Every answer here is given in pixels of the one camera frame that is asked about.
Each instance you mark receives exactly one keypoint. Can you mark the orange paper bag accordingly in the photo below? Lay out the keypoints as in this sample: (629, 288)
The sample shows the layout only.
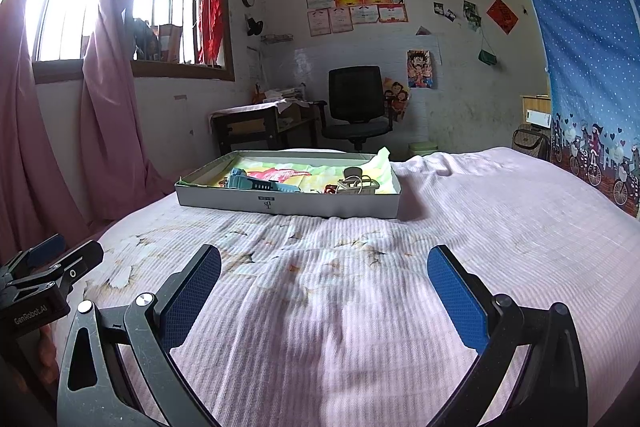
(169, 42)

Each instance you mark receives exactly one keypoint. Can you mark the red cartoon children picture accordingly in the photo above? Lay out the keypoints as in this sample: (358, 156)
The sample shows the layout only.
(396, 99)

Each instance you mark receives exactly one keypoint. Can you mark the colourful printed cloth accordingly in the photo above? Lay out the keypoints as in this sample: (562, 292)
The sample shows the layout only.
(280, 174)

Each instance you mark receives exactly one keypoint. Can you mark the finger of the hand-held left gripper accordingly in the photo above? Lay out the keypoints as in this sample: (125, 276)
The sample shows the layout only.
(75, 269)
(47, 251)

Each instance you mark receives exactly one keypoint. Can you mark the pink bedspread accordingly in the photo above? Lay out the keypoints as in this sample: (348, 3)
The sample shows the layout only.
(350, 297)

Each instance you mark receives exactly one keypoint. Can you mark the dark wooden desk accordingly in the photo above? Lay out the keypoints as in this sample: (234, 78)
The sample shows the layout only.
(250, 119)

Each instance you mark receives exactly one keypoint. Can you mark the small wall photos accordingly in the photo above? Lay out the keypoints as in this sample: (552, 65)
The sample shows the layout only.
(444, 11)

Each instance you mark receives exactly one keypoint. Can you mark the pink curtain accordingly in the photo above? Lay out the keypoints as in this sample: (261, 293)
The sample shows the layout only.
(105, 117)

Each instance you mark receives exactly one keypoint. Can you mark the green plastic stool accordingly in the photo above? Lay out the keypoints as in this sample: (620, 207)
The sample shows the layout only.
(424, 148)

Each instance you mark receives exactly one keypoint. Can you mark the black wall ornament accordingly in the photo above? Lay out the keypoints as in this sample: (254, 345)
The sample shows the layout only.
(253, 27)

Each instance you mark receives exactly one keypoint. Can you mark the cartoon wall poster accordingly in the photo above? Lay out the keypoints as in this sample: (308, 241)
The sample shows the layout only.
(420, 69)

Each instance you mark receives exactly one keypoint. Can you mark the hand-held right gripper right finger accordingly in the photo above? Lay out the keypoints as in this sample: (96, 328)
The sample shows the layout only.
(457, 297)

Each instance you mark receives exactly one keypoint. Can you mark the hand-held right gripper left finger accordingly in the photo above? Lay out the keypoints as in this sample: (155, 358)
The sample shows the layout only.
(190, 297)

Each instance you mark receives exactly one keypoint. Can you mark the blue printed curtain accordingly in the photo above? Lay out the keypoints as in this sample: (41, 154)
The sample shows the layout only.
(590, 57)

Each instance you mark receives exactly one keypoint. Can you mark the light wooden cabinet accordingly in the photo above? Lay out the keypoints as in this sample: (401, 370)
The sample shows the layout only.
(536, 109)

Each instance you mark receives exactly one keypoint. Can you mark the red hanging cloth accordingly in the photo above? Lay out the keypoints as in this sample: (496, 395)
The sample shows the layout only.
(210, 27)

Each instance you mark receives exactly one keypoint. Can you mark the green-toned wall photos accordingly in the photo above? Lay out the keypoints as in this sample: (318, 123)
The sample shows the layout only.
(471, 14)

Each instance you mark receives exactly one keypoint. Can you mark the red diamond paper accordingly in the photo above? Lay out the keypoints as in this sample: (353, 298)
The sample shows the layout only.
(501, 16)

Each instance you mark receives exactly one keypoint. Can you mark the blue smartwatch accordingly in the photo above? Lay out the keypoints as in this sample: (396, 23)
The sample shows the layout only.
(240, 182)

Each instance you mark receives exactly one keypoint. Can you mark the brown patterned handbag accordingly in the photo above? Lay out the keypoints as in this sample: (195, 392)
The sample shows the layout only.
(530, 144)

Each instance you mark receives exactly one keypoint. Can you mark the grey shallow cardboard box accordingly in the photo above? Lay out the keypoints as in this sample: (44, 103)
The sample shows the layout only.
(300, 207)

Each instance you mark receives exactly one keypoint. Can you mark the green hanging purse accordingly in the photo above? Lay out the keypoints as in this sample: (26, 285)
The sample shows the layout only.
(488, 58)

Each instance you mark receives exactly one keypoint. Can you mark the black office chair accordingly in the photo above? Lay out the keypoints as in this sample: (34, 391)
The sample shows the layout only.
(355, 97)

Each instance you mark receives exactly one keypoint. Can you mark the group of wall certificates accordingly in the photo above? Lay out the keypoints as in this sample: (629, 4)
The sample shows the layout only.
(350, 2)

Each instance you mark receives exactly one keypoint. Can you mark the pile of papers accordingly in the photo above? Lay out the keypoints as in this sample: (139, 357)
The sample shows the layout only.
(280, 94)

